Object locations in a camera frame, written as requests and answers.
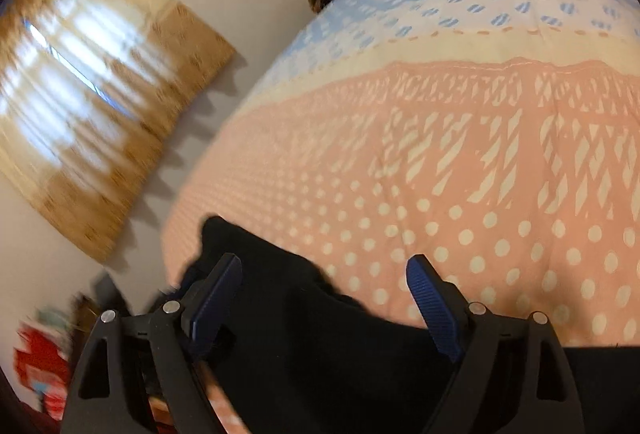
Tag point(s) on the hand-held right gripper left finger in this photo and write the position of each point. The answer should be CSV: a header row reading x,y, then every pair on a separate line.
x,y
216,306

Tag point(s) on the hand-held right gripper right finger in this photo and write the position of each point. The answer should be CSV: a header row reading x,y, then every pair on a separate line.
x,y
434,309

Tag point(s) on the black pants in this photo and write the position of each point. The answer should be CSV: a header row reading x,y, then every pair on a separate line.
x,y
325,354

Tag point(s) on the polka dot bedspread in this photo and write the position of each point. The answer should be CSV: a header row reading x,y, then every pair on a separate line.
x,y
450,139

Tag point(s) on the red patterned object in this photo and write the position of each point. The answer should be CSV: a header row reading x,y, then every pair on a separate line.
x,y
40,364

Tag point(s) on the beige patterned curtain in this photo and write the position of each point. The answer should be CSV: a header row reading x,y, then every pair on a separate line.
x,y
100,114

